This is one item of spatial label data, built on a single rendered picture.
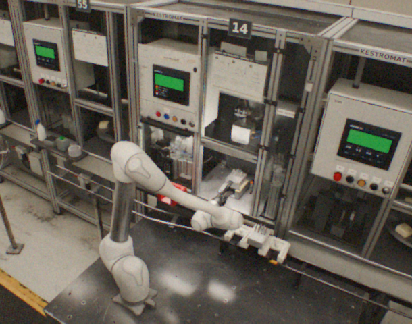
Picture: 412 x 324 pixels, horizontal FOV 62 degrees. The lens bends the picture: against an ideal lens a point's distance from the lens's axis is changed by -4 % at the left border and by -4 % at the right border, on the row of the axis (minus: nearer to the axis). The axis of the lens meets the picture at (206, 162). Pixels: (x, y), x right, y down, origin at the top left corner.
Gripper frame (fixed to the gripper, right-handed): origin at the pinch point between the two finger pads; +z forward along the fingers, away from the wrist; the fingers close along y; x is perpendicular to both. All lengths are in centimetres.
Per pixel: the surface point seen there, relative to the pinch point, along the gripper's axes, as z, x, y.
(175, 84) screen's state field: -9, 35, 64
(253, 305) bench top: -48, -42, -33
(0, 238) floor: -59, 194, -100
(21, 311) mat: -99, 113, -99
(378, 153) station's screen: -9, -77, 56
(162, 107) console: -6, 46, 46
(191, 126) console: -7.4, 24.6, 40.0
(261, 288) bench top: -35, -42, -33
